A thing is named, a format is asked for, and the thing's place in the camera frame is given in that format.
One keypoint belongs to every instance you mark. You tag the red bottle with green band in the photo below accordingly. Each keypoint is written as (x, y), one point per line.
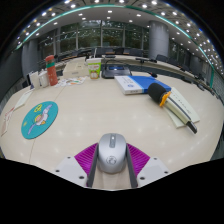
(51, 71)

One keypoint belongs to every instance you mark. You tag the colourful sticker sheet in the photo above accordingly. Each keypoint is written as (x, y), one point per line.
(70, 81)

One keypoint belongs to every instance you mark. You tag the long curved conference desk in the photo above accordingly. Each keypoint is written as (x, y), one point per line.
(160, 66)

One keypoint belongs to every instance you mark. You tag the dark conference phone device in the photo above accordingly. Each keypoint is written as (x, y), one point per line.
(116, 70)

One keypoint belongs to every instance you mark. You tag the cream notepad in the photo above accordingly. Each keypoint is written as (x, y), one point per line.
(188, 106)

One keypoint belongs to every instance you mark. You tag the row of dark office chairs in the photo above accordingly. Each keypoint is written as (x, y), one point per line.
(166, 59)

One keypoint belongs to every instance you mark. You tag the round teal printed mouse pad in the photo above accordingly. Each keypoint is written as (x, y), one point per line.
(39, 120)

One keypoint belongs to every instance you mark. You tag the beige cardboard box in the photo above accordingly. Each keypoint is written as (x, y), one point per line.
(75, 68)

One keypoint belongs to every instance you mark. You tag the white paper leaflet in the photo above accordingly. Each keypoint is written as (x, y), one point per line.
(23, 99)

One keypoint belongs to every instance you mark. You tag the black foam-headed microphone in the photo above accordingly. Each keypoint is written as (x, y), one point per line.
(156, 92)

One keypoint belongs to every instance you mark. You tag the green printed cup with straw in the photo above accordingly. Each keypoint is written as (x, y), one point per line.
(94, 69)

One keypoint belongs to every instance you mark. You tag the blue and white book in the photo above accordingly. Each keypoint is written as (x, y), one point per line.
(133, 84)

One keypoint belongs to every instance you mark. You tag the red and white leaflet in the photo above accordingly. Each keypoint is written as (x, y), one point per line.
(6, 121)

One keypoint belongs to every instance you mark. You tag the silver grey computer mouse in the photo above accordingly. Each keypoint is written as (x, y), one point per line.
(111, 155)

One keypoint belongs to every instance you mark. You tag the white paper cup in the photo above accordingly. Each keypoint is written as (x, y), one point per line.
(34, 80)

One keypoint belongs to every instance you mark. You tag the white lidded jar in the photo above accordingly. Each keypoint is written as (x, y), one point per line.
(44, 79)

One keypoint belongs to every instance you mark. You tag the black gooseneck microphone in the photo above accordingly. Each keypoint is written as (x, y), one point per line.
(150, 74)

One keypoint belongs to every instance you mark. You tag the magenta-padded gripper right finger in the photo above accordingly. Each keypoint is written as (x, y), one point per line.
(151, 170)

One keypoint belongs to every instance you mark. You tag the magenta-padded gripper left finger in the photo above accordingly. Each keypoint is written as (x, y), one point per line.
(71, 168)

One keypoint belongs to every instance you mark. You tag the group of ceiling lights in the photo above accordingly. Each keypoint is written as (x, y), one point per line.
(110, 11)

